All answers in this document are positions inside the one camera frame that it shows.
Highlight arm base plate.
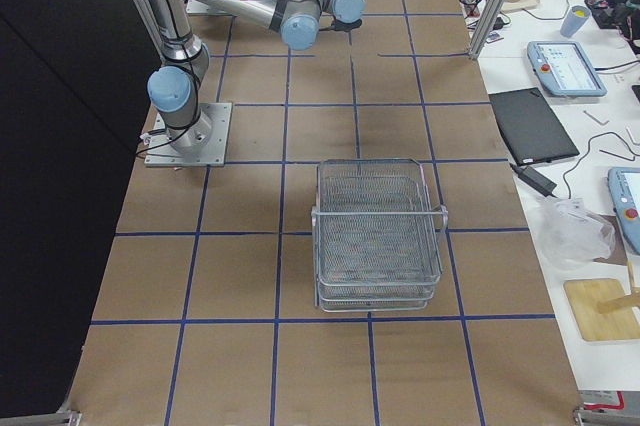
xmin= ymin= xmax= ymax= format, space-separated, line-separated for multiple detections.
xmin=144 ymin=103 xmax=232 ymax=167

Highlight clear plastic bag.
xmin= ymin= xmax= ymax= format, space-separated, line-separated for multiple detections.
xmin=535 ymin=198 xmax=616 ymax=270

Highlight blue cup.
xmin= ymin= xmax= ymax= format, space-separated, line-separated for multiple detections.
xmin=560 ymin=5 xmax=591 ymax=38

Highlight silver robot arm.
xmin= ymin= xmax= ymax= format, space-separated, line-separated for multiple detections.
xmin=133 ymin=0 xmax=365 ymax=167

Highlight black laptop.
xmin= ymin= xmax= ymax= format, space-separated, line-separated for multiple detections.
xmin=489 ymin=88 xmax=579 ymax=166

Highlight black power adapter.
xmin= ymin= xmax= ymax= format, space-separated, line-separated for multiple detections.
xmin=509 ymin=164 xmax=557 ymax=197

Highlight blue teach pendant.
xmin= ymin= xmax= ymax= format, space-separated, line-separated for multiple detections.
xmin=607 ymin=167 xmax=640 ymax=254
xmin=526 ymin=41 xmax=607 ymax=97

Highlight wooden board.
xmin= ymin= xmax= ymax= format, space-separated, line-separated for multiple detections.
xmin=563 ymin=278 xmax=639 ymax=342

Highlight wire mesh shelf basket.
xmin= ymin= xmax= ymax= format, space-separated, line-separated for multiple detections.
xmin=311 ymin=159 xmax=448 ymax=312

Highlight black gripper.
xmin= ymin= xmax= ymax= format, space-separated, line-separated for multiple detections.
xmin=320 ymin=18 xmax=362 ymax=32

